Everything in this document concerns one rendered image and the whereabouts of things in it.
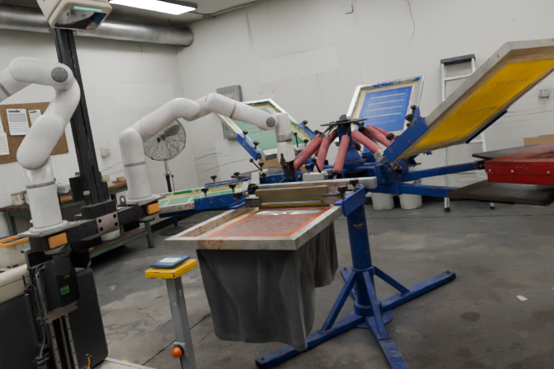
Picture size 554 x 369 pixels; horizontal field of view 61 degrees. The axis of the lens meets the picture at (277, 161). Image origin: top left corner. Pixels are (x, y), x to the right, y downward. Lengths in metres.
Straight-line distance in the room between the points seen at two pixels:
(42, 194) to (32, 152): 0.17
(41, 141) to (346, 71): 5.15
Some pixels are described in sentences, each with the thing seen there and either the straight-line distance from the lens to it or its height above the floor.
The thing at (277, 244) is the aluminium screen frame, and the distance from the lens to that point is 1.67.
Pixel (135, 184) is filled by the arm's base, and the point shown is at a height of 1.21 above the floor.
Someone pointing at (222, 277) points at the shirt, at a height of 0.80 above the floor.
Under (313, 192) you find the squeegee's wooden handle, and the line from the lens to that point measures 2.21.
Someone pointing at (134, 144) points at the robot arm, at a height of 1.38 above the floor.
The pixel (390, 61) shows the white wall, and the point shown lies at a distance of 6.31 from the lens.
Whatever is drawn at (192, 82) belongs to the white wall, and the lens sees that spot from 7.69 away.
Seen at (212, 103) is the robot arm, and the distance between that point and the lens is 2.13.
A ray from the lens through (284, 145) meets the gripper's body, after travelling 2.20.
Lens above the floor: 1.43
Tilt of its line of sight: 6 degrees down
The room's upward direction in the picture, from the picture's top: 8 degrees counter-clockwise
